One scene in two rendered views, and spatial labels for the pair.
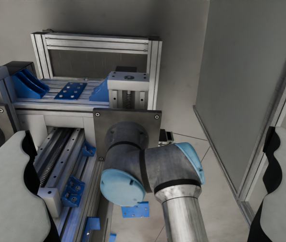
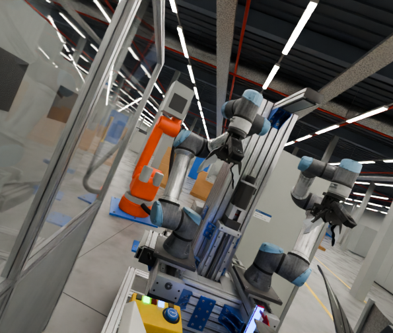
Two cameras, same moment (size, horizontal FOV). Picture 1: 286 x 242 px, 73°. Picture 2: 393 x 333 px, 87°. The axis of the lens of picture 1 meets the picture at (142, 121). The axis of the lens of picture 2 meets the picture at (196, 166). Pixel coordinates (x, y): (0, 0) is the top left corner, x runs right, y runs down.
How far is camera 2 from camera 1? 70 cm
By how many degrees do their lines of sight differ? 57
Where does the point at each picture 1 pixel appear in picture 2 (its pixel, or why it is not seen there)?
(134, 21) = not seen: outside the picture
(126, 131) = (179, 247)
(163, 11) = not seen: outside the picture
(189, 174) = (164, 204)
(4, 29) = not seen: outside the picture
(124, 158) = (187, 226)
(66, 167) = (212, 244)
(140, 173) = (183, 215)
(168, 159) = (170, 215)
